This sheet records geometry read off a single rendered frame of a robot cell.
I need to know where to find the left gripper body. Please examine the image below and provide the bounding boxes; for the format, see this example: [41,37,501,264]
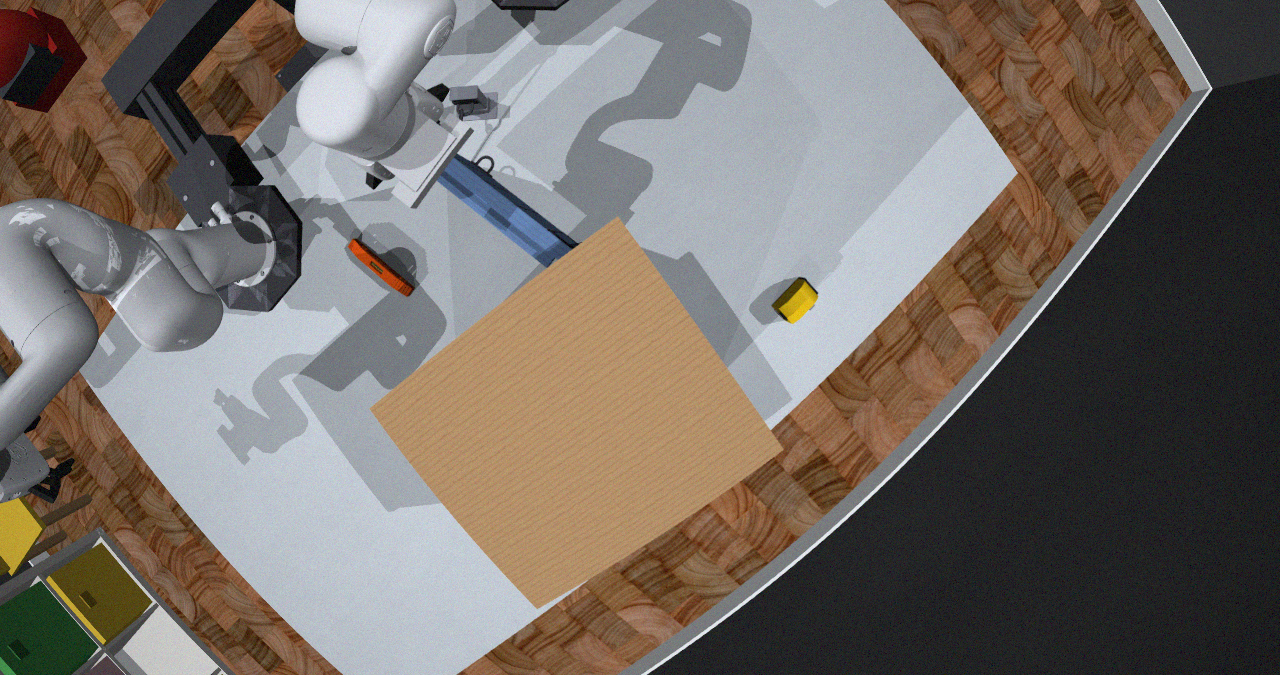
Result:
[346,82,444,181]

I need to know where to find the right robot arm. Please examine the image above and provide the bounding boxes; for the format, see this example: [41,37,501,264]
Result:
[0,199,276,451]

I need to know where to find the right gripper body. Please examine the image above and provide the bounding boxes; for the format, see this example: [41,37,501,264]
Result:
[0,432,50,503]

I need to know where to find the yellow tape measure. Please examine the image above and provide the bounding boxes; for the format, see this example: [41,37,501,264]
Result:
[771,277,818,324]

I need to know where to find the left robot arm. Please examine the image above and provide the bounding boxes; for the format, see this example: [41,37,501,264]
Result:
[294,0,474,209]

